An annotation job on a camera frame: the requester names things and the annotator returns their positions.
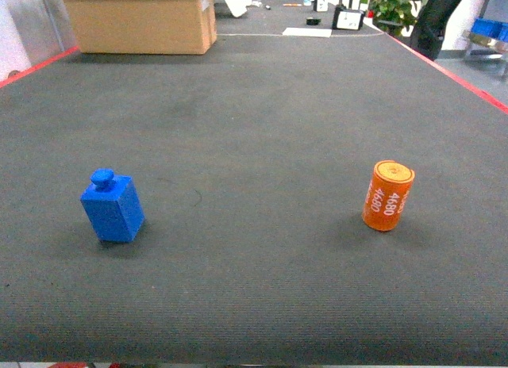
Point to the orange cylindrical cap 4680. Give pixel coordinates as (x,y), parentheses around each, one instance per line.
(387,194)

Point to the blue block part with knob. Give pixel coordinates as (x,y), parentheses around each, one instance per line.
(112,206)

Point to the dark conveyor belt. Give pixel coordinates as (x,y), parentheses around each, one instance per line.
(252,164)

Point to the white flat board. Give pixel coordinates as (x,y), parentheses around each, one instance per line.
(308,32)

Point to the large cardboard box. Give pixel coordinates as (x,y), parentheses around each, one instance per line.
(158,27)

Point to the black white box device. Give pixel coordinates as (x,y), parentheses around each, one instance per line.
(347,19)

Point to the green potted plant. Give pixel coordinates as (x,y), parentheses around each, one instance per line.
(394,17)

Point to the red conveyor side rail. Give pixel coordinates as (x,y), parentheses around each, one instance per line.
(464,83)

